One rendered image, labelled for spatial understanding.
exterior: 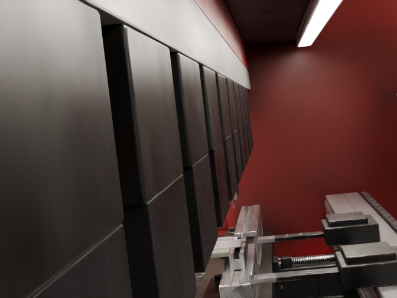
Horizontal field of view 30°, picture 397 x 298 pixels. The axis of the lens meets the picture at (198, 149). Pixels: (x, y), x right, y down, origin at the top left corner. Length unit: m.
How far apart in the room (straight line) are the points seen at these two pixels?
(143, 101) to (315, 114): 2.09
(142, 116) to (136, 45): 0.04
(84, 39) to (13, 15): 0.07
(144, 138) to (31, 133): 0.17
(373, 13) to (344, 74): 0.21
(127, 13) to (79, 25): 0.10
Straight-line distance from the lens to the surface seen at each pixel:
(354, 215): 1.62
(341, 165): 2.46
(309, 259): 2.06
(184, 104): 0.55
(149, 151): 0.37
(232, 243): 1.61
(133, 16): 0.37
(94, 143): 0.26
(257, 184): 2.46
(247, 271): 1.48
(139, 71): 0.37
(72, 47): 0.25
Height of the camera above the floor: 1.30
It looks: 3 degrees down
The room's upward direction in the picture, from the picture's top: 7 degrees counter-clockwise
